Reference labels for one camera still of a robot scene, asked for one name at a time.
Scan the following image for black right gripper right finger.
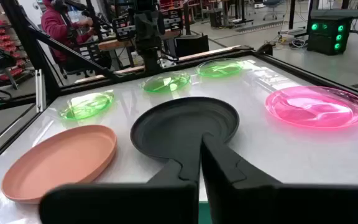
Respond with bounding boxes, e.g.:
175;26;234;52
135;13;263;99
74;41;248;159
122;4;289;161
200;134;358;224

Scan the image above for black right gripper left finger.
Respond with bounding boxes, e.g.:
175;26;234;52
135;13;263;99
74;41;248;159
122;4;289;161
39;136;203;224

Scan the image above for salmon plastic plate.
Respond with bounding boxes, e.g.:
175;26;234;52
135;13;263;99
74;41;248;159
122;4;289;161
1;124;118;205

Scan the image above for dark grey plastic plate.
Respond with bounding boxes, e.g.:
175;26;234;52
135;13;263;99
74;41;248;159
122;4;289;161
130;96;241;163

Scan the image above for translucent pink plastic plate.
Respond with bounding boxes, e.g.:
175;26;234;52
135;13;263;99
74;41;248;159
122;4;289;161
264;85;358;129

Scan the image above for translucent green plastic plate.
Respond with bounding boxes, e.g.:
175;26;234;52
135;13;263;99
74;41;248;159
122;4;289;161
195;58;246;78
59;90;115;121
141;70;192;94

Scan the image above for long wooden board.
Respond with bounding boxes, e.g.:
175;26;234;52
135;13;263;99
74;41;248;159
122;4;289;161
73;45;242;84

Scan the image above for black box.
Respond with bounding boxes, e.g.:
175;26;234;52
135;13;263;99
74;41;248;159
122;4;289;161
174;34;210;58

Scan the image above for black computer tower green lights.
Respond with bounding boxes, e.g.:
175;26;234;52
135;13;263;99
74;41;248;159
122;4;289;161
306;15;353;57

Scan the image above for person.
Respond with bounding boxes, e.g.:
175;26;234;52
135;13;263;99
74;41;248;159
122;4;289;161
40;0;113;74

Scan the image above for office chair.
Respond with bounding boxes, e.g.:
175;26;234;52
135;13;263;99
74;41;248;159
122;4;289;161
262;0;285;21

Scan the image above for shelf with red bins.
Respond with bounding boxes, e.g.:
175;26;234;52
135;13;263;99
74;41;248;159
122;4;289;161
0;18;27;82

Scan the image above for black table edge frame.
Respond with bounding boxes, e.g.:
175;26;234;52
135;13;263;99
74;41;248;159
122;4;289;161
0;46;358;175

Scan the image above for aluminium profile bracket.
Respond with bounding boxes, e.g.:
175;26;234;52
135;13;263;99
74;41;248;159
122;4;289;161
35;68;47;113

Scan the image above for black rig frame post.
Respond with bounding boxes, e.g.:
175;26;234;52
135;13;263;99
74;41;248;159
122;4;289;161
0;0;119;101

